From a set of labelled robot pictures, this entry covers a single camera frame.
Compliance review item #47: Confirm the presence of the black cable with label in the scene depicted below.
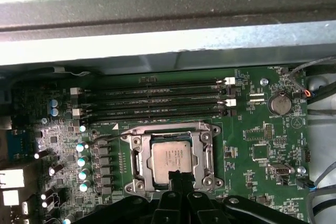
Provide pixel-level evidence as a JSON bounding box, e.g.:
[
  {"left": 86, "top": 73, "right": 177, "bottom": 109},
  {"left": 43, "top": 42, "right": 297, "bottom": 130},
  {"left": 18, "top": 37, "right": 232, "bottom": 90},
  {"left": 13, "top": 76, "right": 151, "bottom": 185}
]
[{"left": 5, "top": 65, "right": 92, "bottom": 96}]

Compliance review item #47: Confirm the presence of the CPU socket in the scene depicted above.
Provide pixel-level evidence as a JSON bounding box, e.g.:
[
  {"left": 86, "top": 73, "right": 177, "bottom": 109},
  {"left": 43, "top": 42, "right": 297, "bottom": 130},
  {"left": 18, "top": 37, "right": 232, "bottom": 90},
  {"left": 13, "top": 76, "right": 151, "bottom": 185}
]
[{"left": 122, "top": 121, "right": 225, "bottom": 199}]

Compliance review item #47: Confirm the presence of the black RAM slot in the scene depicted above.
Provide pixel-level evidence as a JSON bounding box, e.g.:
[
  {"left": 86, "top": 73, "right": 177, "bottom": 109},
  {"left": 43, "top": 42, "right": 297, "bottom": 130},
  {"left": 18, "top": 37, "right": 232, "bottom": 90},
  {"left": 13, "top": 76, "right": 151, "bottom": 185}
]
[
  {"left": 70, "top": 76, "right": 236, "bottom": 97},
  {"left": 78, "top": 87, "right": 236, "bottom": 107},
  {"left": 78, "top": 108, "right": 237, "bottom": 127},
  {"left": 72, "top": 98, "right": 237, "bottom": 119}
]

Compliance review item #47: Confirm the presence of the metal locking lever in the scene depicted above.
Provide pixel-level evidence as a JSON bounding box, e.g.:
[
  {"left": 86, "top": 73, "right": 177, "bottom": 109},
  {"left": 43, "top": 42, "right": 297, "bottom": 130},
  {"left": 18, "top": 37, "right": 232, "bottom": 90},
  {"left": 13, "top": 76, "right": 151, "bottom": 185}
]
[{"left": 89, "top": 132, "right": 132, "bottom": 146}]

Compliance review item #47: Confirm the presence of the black PC case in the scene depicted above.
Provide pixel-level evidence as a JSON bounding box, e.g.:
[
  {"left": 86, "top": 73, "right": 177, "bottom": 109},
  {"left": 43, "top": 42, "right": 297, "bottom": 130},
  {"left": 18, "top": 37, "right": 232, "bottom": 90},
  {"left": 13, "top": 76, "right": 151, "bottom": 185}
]
[{"left": 0, "top": 0, "right": 336, "bottom": 224}]

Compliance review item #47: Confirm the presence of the green motherboard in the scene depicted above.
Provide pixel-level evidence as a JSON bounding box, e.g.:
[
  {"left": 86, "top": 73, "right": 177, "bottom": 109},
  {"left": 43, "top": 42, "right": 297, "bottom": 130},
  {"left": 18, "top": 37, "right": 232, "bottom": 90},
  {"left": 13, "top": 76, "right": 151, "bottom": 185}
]
[{"left": 0, "top": 68, "right": 309, "bottom": 224}]

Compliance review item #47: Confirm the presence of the silver coin cell battery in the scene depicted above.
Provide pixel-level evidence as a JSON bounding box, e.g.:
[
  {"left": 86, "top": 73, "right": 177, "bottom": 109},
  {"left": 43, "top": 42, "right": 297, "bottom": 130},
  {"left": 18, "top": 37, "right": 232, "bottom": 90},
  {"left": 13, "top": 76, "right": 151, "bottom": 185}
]
[{"left": 267, "top": 91, "right": 292, "bottom": 116}]

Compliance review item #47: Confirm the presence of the thick black cable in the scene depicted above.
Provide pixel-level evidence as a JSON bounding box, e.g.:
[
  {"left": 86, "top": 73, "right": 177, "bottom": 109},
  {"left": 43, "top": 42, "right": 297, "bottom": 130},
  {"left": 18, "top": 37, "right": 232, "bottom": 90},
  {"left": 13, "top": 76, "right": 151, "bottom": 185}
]
[{"left": 307, "top": 186, "right": 336, "bottom": 224}]

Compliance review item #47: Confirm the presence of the metal internal USB port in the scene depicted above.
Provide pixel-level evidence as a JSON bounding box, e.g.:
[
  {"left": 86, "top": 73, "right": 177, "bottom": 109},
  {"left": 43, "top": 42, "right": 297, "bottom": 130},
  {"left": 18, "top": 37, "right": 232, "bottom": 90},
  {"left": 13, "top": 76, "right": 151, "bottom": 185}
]
[{"left": 267, "top": 163, "right": 295, "bottom": 177}]

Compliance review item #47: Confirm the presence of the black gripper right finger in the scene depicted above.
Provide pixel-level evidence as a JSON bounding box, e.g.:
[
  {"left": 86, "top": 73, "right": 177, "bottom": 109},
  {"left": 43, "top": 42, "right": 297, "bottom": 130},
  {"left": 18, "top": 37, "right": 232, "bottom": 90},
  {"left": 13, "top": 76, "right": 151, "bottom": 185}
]
[{"left": 183, "top": 173, "right": 309, "bottom": 224}]

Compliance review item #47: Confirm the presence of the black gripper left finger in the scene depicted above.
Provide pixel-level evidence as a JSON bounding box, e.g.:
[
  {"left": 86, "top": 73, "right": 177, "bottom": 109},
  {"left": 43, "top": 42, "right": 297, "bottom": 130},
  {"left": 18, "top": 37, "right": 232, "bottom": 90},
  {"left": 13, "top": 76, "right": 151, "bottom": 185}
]
[{"left": 75, "top": 170, "right": 183, "bottom": 224}]

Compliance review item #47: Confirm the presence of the silver-topped CPU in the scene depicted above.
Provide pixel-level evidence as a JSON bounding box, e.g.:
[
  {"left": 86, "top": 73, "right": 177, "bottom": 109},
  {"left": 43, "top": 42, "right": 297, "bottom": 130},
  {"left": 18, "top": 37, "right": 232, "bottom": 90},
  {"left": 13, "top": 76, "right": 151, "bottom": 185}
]
[{"left": 148, "top": 133, "right": 199, "bottom": 190}]

